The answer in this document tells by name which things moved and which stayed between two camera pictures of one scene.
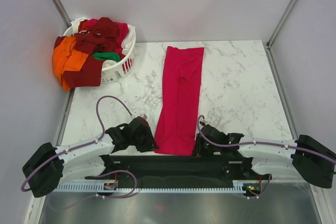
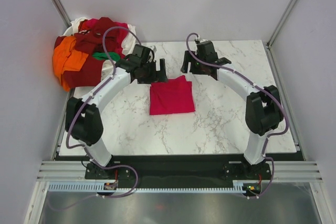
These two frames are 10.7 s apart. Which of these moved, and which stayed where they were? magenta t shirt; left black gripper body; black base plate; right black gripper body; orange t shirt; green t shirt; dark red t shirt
Moved: right black gripper body; left black gripper body; magenta t shirt
Stayed: dark red t shirt; orange t shirt; black base plate; green t shirt
